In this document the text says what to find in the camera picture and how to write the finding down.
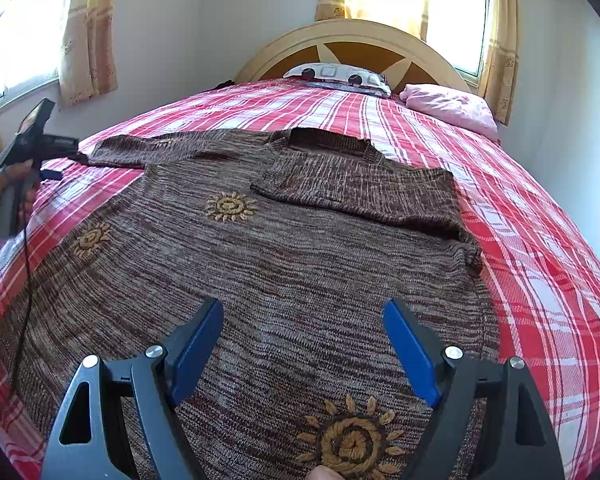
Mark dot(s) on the window on left wall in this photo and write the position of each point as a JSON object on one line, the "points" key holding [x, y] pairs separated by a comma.
{"points": [[31, 33]]}

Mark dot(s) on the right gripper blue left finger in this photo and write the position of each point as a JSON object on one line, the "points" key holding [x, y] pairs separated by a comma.
{"points": [[89, 438]]}

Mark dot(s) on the window behind headboard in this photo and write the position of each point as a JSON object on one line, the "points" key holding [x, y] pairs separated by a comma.
{"points": [[457, 29]]}

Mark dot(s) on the yellow curtain right of headboard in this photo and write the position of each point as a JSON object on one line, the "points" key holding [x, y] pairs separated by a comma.
{"points": [[497, 82]]}

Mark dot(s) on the red white plaid bedspread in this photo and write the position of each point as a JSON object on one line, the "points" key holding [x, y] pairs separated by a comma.
{"points": [[543, 277]]}

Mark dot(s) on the person's left hand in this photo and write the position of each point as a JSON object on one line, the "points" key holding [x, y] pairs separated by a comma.
{"points": [[15, 173]]}

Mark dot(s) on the brown knitted sweater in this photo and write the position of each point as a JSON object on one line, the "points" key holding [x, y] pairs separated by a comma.
{"points": [[303, 235]]}

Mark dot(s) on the white patterned pillow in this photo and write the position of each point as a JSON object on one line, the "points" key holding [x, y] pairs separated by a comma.
{"points": [[343, 77]]}

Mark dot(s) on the yellow curtain on left wall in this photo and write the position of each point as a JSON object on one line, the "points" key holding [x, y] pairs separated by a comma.
{"points": [[86, 68]]}

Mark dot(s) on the pink pillow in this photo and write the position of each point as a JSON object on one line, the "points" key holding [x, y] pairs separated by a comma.
{"points": [[457, 108]]}

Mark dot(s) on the wooden arched headboard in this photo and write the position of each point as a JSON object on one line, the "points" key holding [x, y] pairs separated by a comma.
{"points": [[400, 57]]}

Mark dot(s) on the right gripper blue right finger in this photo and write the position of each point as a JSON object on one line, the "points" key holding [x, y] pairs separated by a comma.
{"points": [[517, 439]]}

